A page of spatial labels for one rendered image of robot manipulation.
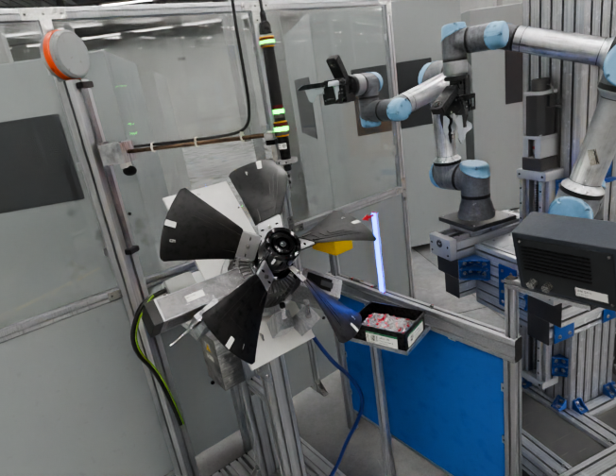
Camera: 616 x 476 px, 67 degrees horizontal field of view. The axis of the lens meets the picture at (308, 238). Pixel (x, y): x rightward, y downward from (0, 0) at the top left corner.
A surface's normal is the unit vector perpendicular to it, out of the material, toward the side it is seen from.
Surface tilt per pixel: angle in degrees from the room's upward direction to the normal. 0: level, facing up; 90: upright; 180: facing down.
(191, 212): 74
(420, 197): 90
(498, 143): 90
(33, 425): 90
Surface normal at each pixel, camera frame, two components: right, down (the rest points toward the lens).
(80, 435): 0.60, 0.17
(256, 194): -0.33, -0.29
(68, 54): 0.94, -0.04
